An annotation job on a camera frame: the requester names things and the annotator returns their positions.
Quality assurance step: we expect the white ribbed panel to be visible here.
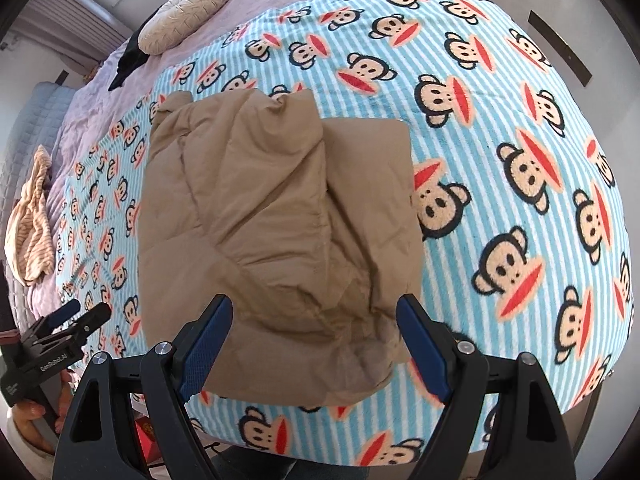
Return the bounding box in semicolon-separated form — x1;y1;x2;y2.
10;0;131;68

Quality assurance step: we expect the dark wall strip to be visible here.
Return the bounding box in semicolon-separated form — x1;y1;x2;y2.
529;10;593;86

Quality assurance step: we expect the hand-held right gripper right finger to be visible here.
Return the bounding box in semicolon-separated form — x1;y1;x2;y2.
395;294;578;480

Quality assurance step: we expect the cream round pillow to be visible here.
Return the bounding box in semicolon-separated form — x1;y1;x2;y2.
138;0;234;56

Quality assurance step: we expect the striped monkey printed blanket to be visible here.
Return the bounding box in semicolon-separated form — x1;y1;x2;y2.
52;0;632;468

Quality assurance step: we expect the person's left hand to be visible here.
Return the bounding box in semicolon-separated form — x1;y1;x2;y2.
10;394;76;453

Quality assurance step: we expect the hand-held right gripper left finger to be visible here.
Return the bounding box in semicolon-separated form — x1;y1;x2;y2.
52;294;235;480

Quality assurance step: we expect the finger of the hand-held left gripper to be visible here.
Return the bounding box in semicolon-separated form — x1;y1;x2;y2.
64;302;113;342
29;299;81;337

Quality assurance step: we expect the red box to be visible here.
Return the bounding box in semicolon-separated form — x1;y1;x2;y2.
134;415;163;466

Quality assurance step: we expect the black cloth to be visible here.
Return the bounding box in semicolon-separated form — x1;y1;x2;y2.
109;32;151;92

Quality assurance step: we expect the beige striped cloth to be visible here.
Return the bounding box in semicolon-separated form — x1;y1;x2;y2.
5;144;55;282

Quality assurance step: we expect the tan padded jacket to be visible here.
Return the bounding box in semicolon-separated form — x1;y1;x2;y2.
136;87;426;407

